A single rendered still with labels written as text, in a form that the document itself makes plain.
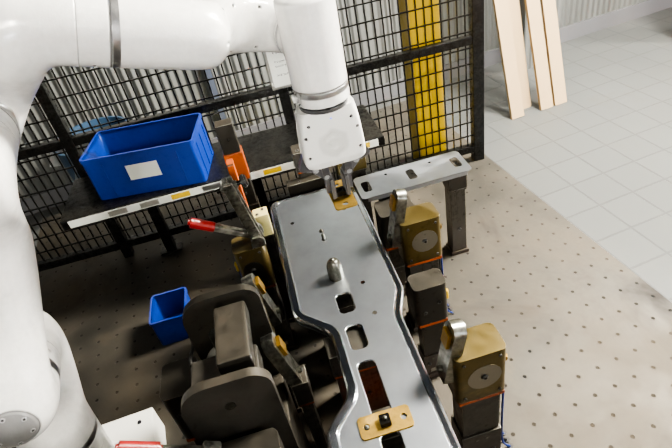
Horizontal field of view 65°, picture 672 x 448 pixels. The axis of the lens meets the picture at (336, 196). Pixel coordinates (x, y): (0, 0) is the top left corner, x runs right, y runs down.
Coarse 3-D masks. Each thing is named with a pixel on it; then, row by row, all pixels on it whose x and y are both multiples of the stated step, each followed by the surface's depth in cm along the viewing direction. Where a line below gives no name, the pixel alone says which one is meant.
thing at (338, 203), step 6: (336, 186) 92; (342, 186) 90; (342, 192) 89; (342, 198) 88; (348, 198) 88; (354, 198) 88; (336, 204) 87; (342, 204) 87; (348, 204) 87; (354, 204) 87
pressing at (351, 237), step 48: (288, 240) 120; (336, 240) 118; (288, 288) 108; (336, 288) 106; (384, 288) 104; (336, 336) 96; (384, 336) 94; (384, 384) 86; (432, 384) 86; (336, 432) 81; (432, 432) 79
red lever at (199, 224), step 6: (192, 222) 107; (198, 222) 108; (204, 222) 108; (210, 222) 109; (198, 228) 108; (204, 228) 108; (210, 228) 109; (216, 228) 110; (222, 228) 110; (228, 228) 111; (234, 228) 111; (240, 228) 112; (234, 234) 111; (240, 234) 112; (246, 234) 112
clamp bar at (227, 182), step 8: (240, 176) 105; (224, 184) 104; (232, 184) 104; (240, 184) 105; (248, 184) 106; (224, 192) 104; (232, 192) 104; (232, 200) 105; (240, 200) 106; (240, 208) 107; (248, 208) 111; (240, 216) 108; (248, 216) 108; (248, 224) 110; (256, 224) 114; (248, 232) 111; (256, 232) 111
